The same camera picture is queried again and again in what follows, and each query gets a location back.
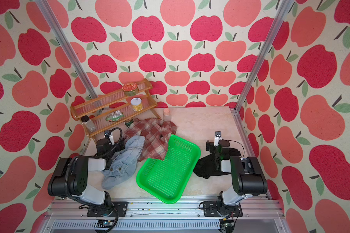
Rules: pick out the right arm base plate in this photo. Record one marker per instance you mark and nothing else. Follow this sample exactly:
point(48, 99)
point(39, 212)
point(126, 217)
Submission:
point(215, 209)

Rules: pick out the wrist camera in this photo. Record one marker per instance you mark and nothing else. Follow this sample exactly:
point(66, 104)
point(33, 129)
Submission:
point(108, 135)
point(218, 137)

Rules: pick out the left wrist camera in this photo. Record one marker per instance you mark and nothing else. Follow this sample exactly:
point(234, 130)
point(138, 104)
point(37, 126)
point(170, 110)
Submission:
point(108, 135)

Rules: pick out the green plastic basket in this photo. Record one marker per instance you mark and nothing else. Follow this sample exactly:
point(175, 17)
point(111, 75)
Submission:
point(166, 179)

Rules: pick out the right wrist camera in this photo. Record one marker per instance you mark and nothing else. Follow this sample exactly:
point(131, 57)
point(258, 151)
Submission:
point(218, 137)

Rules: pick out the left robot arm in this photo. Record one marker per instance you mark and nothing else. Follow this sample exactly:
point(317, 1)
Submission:
point(70, 177)

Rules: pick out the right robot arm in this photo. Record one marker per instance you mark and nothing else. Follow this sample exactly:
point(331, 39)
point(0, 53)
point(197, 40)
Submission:
point(246, 173)

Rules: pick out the wooden two-tier shelf rack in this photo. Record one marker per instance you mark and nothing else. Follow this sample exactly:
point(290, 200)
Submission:
point(114, 101)

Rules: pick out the left aluminium corner post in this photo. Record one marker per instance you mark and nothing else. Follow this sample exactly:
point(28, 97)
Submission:
point(66, 46)

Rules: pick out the red plaid skirt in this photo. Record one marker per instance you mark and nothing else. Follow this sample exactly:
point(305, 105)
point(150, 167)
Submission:
point(156, 133)

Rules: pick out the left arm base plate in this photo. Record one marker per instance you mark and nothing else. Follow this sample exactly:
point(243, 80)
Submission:
point(117, 209)

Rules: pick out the black-cap spice jar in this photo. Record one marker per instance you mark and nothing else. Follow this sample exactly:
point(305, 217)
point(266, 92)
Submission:
point(86, 120)

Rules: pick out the red-lid tin can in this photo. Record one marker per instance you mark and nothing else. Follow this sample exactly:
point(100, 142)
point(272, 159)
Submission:
point(130, 89)

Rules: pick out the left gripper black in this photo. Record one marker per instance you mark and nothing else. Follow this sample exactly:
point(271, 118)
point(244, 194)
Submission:
point(116, 145)

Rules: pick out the green snack packet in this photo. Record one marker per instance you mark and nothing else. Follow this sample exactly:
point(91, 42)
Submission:
point(114, 116)

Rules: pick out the black skirt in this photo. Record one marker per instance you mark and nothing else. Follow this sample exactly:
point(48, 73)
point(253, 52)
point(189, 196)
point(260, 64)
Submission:
point(210, 165)

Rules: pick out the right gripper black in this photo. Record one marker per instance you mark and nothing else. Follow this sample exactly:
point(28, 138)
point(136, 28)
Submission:
point(210, 146)

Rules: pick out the aluminium corner post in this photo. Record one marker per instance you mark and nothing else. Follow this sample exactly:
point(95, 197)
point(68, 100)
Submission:
point(66, 46)
point(267, 45)

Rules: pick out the pink-cap clear bottle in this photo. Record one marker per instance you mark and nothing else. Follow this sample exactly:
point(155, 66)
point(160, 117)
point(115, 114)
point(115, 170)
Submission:
point(166, 114)

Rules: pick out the right aluminium corner post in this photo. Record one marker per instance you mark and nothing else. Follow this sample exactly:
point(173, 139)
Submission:
point(267, 45)

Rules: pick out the light denim skirt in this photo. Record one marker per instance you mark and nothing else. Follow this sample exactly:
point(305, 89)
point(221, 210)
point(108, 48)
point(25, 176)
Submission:
point(124, 166)

